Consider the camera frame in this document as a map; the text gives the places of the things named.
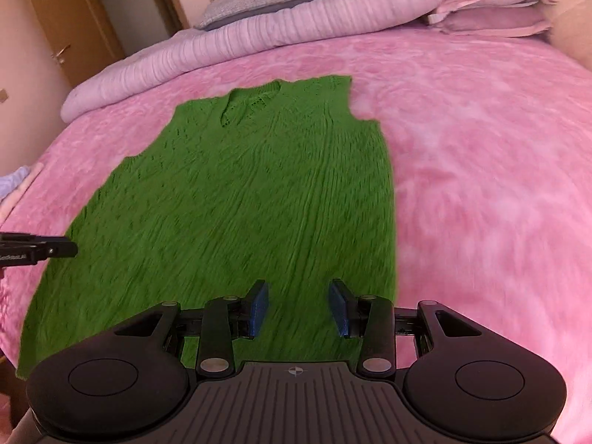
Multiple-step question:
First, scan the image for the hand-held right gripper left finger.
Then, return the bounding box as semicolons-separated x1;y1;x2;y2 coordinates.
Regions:
113;280;270;379

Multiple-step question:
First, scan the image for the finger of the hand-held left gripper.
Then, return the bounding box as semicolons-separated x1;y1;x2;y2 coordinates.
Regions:
0;233;78;258

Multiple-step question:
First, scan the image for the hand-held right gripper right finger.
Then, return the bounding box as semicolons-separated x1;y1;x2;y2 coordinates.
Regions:
329;280;482;377

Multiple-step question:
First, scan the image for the green towel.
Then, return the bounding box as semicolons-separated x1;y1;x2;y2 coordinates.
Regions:
16;75;399;380

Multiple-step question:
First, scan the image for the light blue folded garment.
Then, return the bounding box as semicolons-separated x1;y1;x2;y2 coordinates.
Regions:
0;166;31;201

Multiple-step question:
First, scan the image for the pink floral blanket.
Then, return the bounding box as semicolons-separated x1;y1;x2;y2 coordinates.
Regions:
0;23;592;444

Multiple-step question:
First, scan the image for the wooden door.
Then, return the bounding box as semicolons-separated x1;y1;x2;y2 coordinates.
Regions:
21;0;127;90

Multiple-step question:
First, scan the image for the rolled lilac duvet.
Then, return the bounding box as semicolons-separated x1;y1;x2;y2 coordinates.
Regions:
61;0;556;123

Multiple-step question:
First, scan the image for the grey pillow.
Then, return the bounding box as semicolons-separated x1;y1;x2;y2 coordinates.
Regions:
193;0;327;32

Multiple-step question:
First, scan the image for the pink cushion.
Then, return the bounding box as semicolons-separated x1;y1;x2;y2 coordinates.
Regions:
437;6;552;38

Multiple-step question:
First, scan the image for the beige headboard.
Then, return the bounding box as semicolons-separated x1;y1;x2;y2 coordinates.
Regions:
552;0;592;72

